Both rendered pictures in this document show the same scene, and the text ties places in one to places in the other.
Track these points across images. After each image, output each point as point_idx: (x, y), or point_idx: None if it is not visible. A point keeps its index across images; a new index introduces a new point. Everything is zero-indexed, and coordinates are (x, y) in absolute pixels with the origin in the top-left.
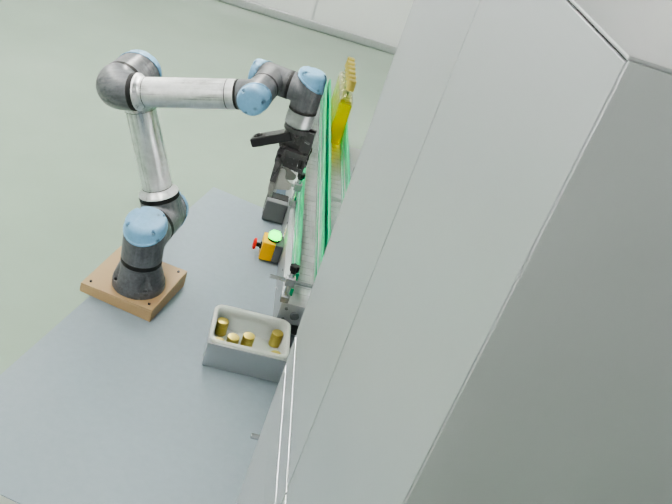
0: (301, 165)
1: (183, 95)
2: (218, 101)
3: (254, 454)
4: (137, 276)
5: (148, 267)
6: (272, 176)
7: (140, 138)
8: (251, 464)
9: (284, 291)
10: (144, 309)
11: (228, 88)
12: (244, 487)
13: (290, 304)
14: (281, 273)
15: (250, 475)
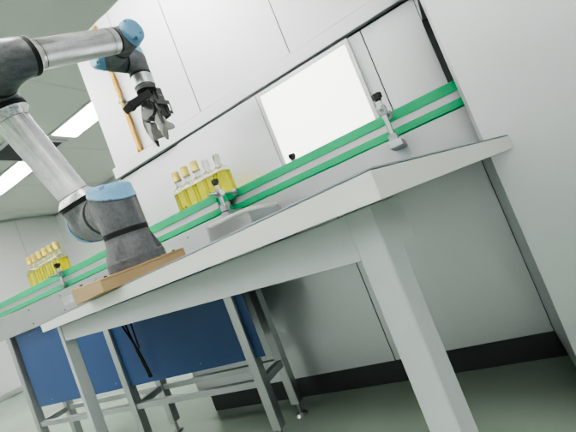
0: (168, 109)
1: (80, 38)
2: (110, 38)
3: (433, 7)
4: (145, 232)
5: (145, 220)
6: (162, 117)
7: (37, 136)
8: (438, 13)
9: (222, 202)
10: (177, 252)
11: (109, 28)
12: (451, 27)
13: (231, 209)
14: (188, 243)
15: (450, 4)
